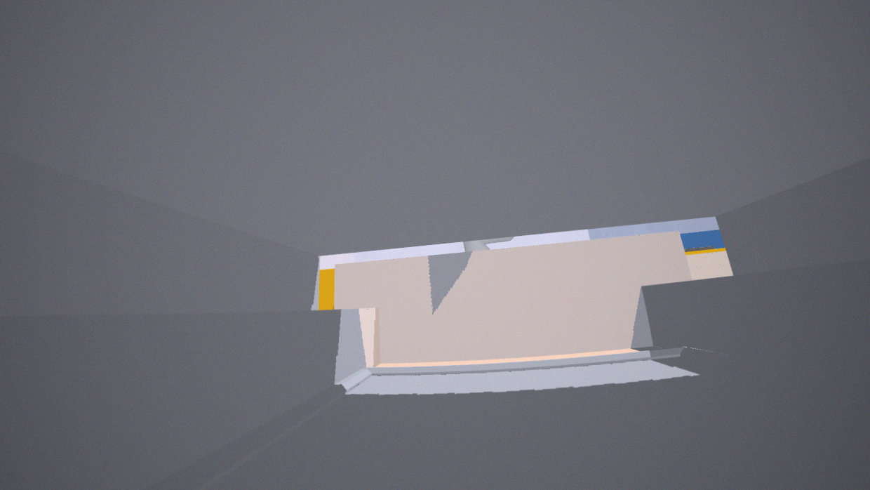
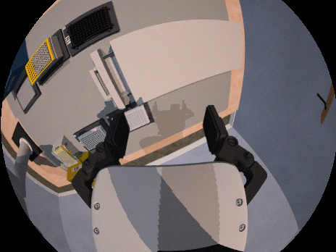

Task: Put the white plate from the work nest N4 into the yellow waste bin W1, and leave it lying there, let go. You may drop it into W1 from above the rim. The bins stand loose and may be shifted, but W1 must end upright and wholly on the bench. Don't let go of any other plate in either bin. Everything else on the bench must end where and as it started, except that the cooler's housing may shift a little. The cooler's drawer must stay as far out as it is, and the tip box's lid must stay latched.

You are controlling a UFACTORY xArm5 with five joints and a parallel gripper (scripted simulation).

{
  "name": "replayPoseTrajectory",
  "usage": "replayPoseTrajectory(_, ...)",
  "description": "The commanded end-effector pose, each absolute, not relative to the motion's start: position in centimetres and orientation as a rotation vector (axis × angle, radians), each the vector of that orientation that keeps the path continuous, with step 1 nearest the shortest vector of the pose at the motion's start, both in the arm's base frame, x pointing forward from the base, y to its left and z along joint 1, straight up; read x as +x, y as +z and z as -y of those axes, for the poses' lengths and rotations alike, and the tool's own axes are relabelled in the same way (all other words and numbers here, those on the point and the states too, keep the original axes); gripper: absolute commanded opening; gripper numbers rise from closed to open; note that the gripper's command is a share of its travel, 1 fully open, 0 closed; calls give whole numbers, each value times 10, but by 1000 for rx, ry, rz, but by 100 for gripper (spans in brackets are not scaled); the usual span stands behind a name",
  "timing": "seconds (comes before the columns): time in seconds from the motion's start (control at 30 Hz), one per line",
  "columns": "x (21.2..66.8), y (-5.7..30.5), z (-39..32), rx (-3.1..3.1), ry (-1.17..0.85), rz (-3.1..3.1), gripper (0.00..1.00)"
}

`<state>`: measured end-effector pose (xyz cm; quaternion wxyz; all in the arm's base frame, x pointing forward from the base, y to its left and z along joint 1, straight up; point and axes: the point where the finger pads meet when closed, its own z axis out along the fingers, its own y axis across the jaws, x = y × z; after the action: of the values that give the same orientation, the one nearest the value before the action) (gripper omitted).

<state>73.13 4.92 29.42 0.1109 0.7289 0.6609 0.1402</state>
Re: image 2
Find blue open-top bin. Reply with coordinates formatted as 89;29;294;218
3;40;29;100

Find grey bench mat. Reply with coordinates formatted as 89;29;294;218
6;0;232;172

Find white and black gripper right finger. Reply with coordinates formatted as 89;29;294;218
203;105;267;205

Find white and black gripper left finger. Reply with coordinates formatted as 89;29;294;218
72;110;130;208

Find yellow open-top bin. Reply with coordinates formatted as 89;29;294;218
67;151;92;183

